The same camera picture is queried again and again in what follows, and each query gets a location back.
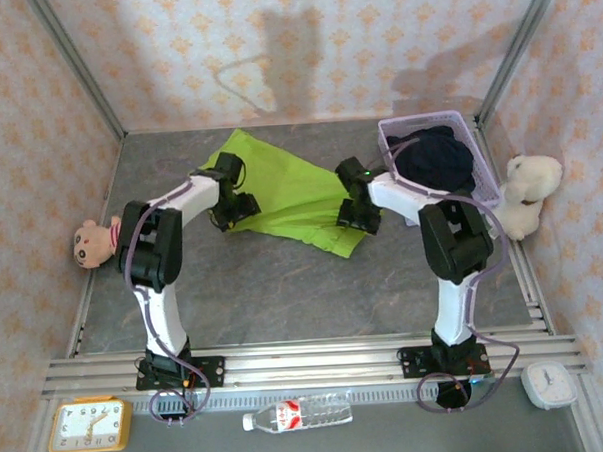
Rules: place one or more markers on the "lime green shorts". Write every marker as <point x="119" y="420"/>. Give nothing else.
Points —
<point x="290" y="196"/>

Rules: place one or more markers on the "lilac plastic basket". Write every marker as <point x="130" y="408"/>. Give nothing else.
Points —
<point x="417" y="121"/>

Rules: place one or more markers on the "navy blue shirt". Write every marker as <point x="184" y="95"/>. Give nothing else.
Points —
<point x="439" y="160"/>

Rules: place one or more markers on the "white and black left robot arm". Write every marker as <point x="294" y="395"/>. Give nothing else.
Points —
<point x="160" y="322"/>

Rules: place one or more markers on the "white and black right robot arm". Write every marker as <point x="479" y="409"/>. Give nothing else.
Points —
<point x="450" y="309"/>

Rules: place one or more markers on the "cartoon boy plush doll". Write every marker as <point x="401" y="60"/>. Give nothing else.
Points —
<point x="87" y="245"/>

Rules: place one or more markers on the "white plush bear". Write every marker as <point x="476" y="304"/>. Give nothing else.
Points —
<point x="525" y="186"/>

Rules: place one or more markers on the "clear plastic water bottle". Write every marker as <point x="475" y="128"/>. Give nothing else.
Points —
<point x="290" y="416"/>

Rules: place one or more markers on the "white alarm clock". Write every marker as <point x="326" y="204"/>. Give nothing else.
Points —
<point x="548" y="385"/>

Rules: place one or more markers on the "yellow alarm clock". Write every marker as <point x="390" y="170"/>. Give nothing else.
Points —
<point x="90" y="425"/>

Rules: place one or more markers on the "aluminium frame post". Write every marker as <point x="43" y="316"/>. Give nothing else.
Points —
<point x="519" y="51"/>
<point x="74" y="66"/>

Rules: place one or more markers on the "aluminium mounting rail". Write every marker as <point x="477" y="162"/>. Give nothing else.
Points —
<point x="312" y="365"/>

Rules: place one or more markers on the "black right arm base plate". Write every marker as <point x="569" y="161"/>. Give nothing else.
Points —
<point x="412" y="361"/>

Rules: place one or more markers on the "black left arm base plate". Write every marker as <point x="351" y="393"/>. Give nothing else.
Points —
<point x="213" y="371"/>

